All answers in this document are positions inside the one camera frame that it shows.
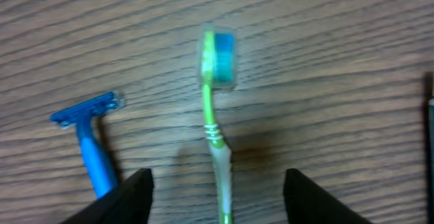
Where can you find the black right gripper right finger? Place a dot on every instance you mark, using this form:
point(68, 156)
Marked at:
point(307, 203)

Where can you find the blue disposable razor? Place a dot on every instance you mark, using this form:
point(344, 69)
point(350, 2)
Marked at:
point(95, 158)

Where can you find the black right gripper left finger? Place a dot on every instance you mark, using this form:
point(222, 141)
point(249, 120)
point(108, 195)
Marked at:
point(129, 203)

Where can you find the white red toothpaste tube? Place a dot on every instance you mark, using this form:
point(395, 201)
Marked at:
point(430, 131)

